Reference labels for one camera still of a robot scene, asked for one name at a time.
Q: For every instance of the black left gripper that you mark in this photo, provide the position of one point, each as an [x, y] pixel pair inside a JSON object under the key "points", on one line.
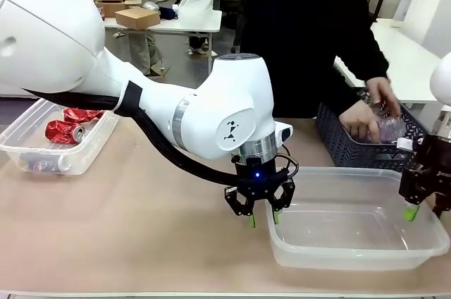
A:
{"points": [[257, 175]]}

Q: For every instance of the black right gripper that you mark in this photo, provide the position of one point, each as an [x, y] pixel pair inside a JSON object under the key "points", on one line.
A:
{"points": [[437, 161]]}

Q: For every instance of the crushed clear plastic bottle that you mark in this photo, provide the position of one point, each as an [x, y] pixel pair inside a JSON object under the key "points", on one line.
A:
{"points": [[387, 128]]}

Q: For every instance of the black plastic basket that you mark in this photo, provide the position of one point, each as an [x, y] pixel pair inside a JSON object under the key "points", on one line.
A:
{"points": [[338, 144]]}

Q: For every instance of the clear plastic bin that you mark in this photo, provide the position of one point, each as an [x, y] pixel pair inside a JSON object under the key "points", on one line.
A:
{"points": [[95, 144], [352, 260]]}

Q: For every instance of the red crushed can silver top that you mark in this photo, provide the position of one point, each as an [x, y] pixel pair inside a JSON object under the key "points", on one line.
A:
{"points": [[60, 131]]}

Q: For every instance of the crushed can blue purple print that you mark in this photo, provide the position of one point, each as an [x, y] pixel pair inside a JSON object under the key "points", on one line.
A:
{"points": [[38, 165]]}

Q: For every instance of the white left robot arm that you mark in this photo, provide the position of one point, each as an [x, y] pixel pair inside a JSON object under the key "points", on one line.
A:
{"points": [[53, 31]]}

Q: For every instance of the person left forearm black sleeve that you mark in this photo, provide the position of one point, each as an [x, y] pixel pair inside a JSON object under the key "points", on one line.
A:
{"points": [[373, 62]]}

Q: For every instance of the person right forearm black sleeve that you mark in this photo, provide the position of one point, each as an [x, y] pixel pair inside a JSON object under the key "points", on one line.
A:
{"points": [[341, 98]]}

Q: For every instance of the person right hand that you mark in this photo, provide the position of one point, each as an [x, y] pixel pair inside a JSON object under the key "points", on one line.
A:
{"points": [[359, 121]]}

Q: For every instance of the person left hand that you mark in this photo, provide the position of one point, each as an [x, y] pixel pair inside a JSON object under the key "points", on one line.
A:
{"points": [[382, 91]]}

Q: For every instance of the plain white table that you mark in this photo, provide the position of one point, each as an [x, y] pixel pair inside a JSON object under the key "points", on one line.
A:
{"points": [[405, 48]]}

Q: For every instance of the cardboard box on floor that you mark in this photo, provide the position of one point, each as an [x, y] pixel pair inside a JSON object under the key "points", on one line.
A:
{"points": [[160, 75]]}

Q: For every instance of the background person dark clothes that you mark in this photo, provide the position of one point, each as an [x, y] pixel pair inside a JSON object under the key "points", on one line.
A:
{"points": [[199, 43], [236, 31]]}

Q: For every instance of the person in black sweater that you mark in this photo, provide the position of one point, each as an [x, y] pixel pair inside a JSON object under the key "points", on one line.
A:
{"points": [[292, 31]]}

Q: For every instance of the white table grey legs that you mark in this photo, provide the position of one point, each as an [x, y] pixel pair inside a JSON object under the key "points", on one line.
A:
{"points": [[197, 24]]}

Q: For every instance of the white board panel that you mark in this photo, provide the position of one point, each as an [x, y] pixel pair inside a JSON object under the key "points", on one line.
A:
{"points": [[433, 3]]}

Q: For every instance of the background person beige trousers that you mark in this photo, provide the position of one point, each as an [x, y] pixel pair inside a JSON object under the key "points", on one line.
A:
{"points": [[141, 48]]}

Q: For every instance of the navy cloth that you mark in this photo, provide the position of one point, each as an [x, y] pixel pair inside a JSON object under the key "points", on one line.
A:
{"points": [[168, 13]]}

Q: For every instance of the closed cardboard box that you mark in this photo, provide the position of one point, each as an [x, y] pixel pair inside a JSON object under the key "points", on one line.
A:
{"points": [[137, 18]]}

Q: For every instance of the small grey white object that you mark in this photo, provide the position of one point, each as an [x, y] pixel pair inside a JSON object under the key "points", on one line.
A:
{"points": [[151, 6]]}

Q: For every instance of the open cardboard box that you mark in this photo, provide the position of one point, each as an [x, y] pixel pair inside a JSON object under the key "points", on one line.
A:
{"points": [[116, 6]]}

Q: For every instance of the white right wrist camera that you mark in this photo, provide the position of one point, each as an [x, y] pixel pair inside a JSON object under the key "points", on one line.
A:
{"points": [[404, 144]]}

